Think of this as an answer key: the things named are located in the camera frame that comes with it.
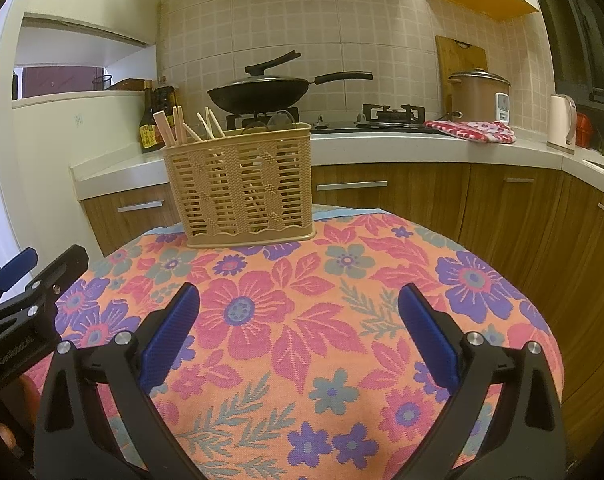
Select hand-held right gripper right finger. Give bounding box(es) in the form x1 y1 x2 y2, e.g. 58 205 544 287
398 282 570 480

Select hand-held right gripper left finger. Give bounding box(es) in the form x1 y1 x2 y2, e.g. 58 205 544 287
32 282 205 480

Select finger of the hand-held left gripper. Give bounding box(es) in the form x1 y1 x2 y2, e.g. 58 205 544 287
0 247 39 306
0 244 90 328

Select beige plastic utensil basket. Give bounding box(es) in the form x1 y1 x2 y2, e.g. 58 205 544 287
162 122 317 250

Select bundle of wooden chopsticks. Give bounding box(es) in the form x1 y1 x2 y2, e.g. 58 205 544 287
153 106 277 233

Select person's left hand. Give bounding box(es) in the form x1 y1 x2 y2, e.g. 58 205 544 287
0 372 43 458

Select floral tablecloth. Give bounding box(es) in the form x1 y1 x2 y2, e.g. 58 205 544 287
24 205 565 480

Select dark sauce bottle yellow label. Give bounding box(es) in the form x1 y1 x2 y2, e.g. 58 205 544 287
139 80 167 153

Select red patterned cloth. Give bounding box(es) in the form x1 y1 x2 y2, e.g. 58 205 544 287
424 119 517 145

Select black gas stove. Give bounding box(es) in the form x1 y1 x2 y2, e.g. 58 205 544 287
226 104 433 133

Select brown rice cooker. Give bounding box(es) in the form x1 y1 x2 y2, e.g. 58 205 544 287
447 69 512 123

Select black wok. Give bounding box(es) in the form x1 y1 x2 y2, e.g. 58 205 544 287
207 71 373 115

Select white electric kettle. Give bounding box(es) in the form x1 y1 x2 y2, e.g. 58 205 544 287
548 94 578 155

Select red container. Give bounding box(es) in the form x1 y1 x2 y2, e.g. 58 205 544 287
575 111 593 150

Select wooden cutting board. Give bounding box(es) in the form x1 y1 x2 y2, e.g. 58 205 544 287
435 35 488 111

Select black wok lid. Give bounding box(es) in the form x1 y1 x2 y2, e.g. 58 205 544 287
229 50 310 86

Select dark window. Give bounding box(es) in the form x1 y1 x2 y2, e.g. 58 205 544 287
524 0 604 111

